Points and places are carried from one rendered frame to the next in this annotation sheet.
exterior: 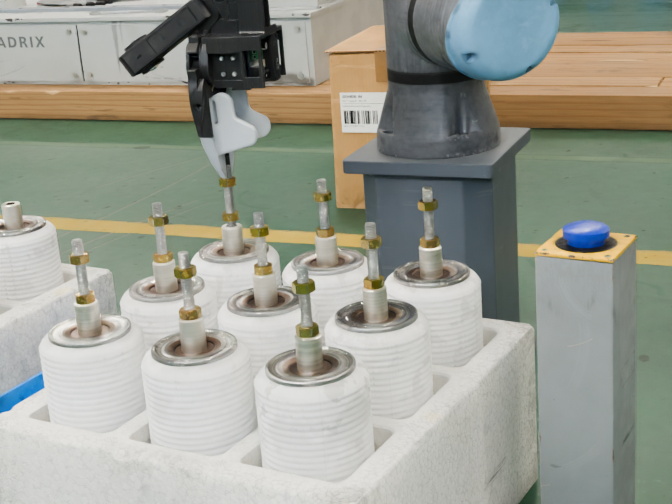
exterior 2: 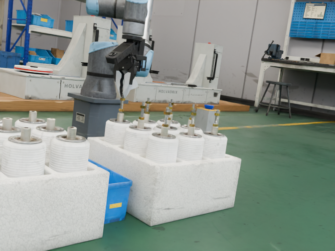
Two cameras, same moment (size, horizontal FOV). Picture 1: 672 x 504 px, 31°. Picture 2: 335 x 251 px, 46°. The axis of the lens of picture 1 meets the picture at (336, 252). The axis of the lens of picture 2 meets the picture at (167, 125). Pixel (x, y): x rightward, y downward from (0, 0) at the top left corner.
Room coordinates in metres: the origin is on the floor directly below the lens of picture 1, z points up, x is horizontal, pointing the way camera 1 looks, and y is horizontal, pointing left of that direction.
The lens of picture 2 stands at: (0.72, 1.37, 0.46)
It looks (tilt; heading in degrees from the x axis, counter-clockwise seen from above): 9 degrees down; 286
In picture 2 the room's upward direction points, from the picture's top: 8 degrees clockwise
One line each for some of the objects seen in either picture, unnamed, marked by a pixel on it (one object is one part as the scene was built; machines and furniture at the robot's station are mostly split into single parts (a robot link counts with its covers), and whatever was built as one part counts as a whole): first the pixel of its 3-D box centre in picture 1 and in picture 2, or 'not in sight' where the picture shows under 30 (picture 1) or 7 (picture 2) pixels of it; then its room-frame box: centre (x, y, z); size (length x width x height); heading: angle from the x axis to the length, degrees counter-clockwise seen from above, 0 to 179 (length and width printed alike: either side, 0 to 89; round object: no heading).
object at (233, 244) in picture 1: (232, 240); (120, 117); (1.26, 0.11, 0.26); 0.02 x 0.02 x 0.03
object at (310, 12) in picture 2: not in sight; (314, 10); (0.54, -4.88, 1.54); 0.32 x 0.02 x 0.25; 156
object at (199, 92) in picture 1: (204, 93); (129, 71); (1.24, 0.12, 0.43); 0.05 x 0.02 x 0.09; 163
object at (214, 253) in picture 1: (234, 251); (119, 121); (1.26, 0.11, 0.25); 0.08 x 0.08 x 0.01
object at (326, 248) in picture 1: (326, 250); (146, 118); (1.20, 0.01, 0.26); 0.02 x 0.02 x 0.03
